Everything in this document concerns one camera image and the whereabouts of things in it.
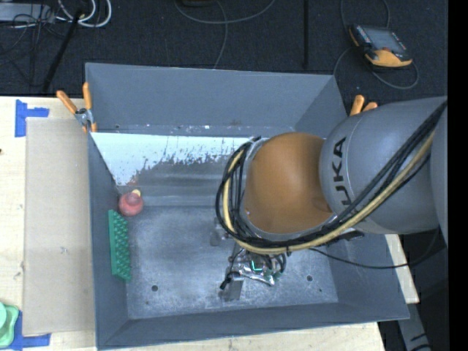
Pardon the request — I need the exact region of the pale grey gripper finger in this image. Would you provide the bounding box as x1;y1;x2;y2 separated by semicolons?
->
218;278;244;302
209;216;230;248

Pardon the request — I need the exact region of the grey metal bin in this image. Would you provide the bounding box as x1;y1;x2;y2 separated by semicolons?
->
84;62;411;350

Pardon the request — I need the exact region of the red toy fruit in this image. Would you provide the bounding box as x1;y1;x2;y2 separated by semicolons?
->
117;189;145;218

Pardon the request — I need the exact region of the dark green flat block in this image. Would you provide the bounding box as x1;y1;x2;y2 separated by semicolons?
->
107;209;133;282

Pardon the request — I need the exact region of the brown cardboard board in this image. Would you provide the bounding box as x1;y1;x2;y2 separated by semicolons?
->
21;117;97;338

